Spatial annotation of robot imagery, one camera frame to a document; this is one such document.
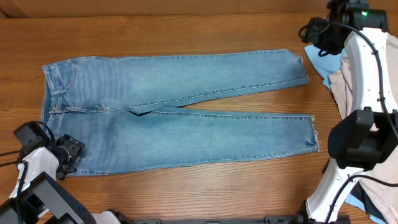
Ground light blue denim jeans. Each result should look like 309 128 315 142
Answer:
42 49 320 176

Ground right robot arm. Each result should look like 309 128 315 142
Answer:
265 0 397 224

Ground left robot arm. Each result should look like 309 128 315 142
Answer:
1 121 129 224

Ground light blue shirt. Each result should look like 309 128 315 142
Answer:
304 45 345 90

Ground black garment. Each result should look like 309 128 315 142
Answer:
322 158 386 223

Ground beige garment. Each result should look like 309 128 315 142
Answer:
328 32 398 224

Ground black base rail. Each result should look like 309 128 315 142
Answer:
130 214 321 224

